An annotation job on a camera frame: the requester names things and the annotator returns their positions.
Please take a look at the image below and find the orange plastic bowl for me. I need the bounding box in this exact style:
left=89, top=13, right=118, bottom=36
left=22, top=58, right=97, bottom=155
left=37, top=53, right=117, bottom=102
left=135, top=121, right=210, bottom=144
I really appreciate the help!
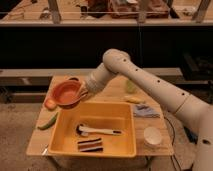
left=50, top=80, right=81, bottom=108

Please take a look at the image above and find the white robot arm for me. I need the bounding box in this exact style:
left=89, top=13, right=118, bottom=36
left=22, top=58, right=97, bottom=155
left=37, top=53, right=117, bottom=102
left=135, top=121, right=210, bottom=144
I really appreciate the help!
left=83, top=49, right=213, bottom=171

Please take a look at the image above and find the yellow plastic tray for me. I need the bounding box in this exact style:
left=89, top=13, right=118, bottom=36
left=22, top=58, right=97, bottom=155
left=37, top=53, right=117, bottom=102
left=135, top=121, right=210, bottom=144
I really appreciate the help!
left=48, top=102, right=136, bottom=158

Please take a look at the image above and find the orange peach fruit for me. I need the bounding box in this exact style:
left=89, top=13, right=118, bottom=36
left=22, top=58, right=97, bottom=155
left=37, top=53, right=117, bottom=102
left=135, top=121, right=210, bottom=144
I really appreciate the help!
left=44, top=99, right=57, bottom=110

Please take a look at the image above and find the green plastic cup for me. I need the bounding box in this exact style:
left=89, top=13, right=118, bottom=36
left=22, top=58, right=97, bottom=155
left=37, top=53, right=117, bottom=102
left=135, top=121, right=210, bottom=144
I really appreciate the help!
left=125, top=80, right=137, bottom=94

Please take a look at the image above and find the yellow banana toy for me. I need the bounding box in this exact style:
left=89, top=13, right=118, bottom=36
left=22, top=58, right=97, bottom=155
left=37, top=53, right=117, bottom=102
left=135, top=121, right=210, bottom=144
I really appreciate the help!
left=124, top=96, right=146, bottom=104

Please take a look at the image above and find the striped brown sponge block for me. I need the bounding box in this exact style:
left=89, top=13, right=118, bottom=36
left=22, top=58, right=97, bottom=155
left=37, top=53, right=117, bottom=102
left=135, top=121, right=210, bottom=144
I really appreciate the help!
left=77, top=138, right=103, bottom=152

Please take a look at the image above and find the blue grey cloth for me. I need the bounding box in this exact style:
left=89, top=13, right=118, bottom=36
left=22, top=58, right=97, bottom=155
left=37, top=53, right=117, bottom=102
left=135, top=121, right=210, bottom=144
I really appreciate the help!
left=133, top=104, right=160, bottom=118

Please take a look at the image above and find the white bowl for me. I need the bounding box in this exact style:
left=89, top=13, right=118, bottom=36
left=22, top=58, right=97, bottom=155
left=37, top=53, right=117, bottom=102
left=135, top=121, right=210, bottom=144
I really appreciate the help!
left=143, top=127, right=162, bottom=146

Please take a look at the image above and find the wooden table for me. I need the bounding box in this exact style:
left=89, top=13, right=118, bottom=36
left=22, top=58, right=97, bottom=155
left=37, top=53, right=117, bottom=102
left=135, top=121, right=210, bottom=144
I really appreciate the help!
left=26, top=76, right=174, bottom=156

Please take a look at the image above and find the white handled black brush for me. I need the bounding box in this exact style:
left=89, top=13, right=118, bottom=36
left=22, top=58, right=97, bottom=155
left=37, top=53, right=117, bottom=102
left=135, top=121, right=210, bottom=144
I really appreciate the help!
left=76, top=125, right=121, bottom=136

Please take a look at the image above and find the black floor cable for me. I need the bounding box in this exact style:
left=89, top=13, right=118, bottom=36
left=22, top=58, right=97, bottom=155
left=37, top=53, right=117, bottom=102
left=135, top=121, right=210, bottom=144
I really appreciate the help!
left=163, top=116, right=196, bottom=171

